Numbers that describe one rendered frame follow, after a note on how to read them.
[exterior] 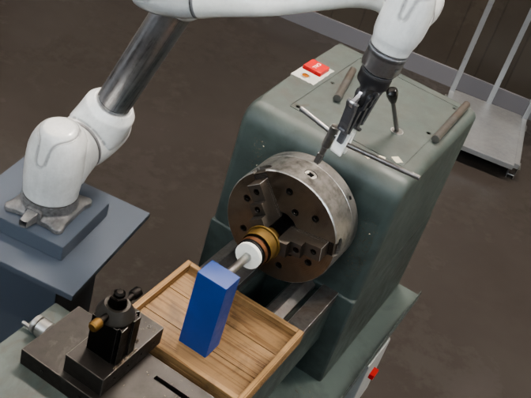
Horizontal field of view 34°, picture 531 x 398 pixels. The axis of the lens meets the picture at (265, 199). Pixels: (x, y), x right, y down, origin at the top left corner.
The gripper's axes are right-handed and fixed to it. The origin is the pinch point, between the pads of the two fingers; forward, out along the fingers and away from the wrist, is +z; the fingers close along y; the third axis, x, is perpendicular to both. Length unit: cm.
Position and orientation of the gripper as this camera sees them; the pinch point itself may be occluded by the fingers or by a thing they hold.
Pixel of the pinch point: (343, 140)
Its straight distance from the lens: 203.5
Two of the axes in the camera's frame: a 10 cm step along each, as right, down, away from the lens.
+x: -7.4, -6.0, 3.1
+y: 5.9, -3.4, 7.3
